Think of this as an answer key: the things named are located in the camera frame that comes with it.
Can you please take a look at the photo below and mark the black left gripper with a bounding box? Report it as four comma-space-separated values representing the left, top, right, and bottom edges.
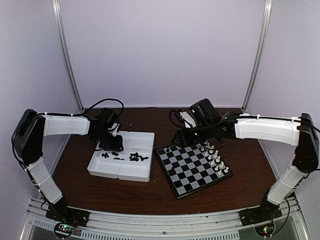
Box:
93, 129, 123, 152

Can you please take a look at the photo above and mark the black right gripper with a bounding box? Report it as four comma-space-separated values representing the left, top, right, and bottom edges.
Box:
170, 121, 214, 149

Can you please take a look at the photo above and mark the black king piece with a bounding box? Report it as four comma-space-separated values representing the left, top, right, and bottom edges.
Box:
169, 168, 176, 176

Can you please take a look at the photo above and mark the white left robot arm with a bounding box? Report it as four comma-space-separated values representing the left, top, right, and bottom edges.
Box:
11, 108, 124, 222

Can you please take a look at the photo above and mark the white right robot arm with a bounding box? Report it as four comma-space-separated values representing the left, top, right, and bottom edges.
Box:
168, 98, 320, 221

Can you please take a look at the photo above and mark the black pieces pile in tray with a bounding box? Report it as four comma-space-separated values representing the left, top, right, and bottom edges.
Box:
101, 151, 149, 162

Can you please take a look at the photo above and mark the left circuit board with LEDs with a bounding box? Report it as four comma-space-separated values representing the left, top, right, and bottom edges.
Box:
53, 222, 75, 239

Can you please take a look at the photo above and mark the circuit board with leds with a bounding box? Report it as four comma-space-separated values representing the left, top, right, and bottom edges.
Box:
53, 222, 75, 239
254, 223, 275, 238

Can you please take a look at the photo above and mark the right circuit board with LEDs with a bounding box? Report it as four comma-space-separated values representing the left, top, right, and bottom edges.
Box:
254, 223, 275, 238

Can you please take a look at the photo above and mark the white knight far side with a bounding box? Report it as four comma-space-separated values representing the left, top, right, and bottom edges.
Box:
203, 141, 210, 148

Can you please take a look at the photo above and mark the white king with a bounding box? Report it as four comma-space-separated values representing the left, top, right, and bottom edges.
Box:
212, 150, 219, 158

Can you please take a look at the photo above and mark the white queen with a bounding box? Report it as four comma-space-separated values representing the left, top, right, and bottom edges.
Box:
216, 155, 221, 163

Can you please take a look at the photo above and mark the black and grey chessboard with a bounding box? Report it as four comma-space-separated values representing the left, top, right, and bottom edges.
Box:
155, 142, 234, 200

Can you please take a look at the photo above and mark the white compartment tray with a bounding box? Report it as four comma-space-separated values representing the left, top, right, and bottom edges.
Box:
87, 131, 155, 182

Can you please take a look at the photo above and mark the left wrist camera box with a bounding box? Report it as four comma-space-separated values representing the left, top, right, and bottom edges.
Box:
108, 122, 122, 137

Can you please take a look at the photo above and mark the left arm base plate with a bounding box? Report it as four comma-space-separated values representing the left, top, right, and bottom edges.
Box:
45, 208, 90, 227

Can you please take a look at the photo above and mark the front aluminium rail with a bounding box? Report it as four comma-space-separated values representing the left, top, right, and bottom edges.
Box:
18, 197, 311, 240

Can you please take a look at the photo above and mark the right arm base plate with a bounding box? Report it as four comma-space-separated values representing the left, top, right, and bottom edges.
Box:
239, 206, 283, 226

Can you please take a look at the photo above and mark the left aluminium frame post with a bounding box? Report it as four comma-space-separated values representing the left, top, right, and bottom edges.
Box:
52, 0, 84, 112

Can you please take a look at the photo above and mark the aluminium frame post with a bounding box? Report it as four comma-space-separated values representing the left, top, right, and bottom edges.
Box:
241, 0, 273, 112
52, 0, 84, 112

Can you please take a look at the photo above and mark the right aluminium frame post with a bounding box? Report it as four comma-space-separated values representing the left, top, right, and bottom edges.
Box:
241, 0, 273, 112

